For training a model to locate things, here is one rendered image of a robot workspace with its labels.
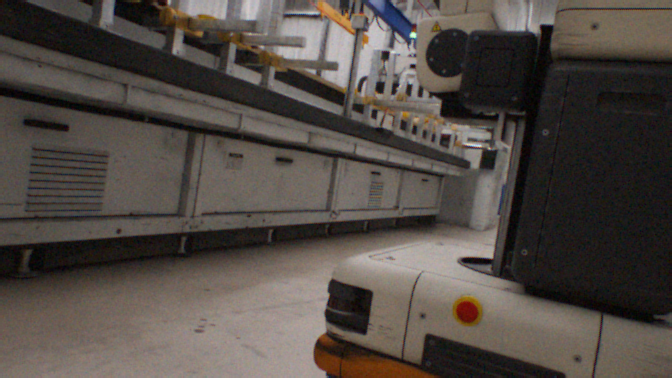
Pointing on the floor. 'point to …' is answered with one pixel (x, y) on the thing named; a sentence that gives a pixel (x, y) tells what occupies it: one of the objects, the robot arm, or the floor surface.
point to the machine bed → (179, 174)
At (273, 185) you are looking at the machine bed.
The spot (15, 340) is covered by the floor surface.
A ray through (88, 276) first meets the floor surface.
